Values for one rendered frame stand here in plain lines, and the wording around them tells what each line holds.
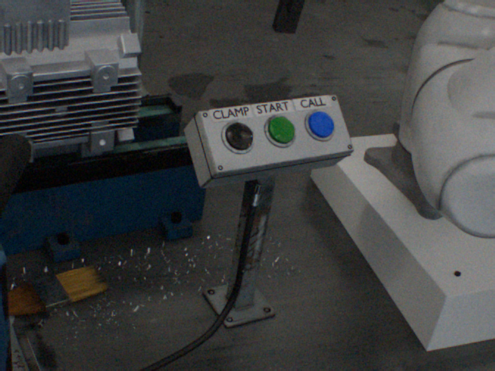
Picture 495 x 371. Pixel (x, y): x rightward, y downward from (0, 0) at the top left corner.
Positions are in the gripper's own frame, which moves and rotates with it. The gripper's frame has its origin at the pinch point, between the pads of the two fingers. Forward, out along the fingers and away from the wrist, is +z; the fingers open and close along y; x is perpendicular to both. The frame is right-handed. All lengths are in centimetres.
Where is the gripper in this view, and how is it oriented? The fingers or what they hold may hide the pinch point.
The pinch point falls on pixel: (289, 8)
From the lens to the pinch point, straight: 111.0
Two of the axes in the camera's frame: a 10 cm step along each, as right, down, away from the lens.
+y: -2.5, -6.6, 7.1
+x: -9.4, -0.1, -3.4
